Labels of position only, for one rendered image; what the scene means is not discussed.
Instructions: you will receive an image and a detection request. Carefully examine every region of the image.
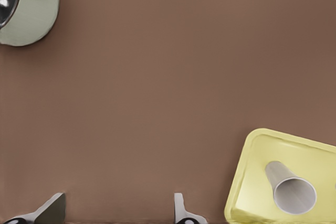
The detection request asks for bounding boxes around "pale green pot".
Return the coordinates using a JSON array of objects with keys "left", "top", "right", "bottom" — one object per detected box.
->
[{"left": 0, "top": 0, "right": 60, "bottom": 47}]

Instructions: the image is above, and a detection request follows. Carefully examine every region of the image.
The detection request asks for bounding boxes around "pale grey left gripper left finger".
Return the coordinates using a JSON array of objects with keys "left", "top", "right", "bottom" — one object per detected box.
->
[{"left": 3, "top": 192, "right": 66, "bottom": 224}]

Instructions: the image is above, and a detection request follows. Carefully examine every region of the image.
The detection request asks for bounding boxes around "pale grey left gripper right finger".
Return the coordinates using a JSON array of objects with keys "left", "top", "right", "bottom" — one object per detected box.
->
[{"left": 173, "top": 193, "right": 207, "bottom": 224}]

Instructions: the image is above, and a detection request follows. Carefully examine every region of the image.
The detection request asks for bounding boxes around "yellow tray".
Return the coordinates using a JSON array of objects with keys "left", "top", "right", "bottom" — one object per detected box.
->
[{"left": 224, "top": 127, "right": 336, "bottom": 224}]

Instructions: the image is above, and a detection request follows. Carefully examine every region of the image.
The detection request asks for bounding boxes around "white IKEA cup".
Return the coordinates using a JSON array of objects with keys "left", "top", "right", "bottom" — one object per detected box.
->
[{"left": 264, "top": 161, "right": 318, "bottom": 215}]

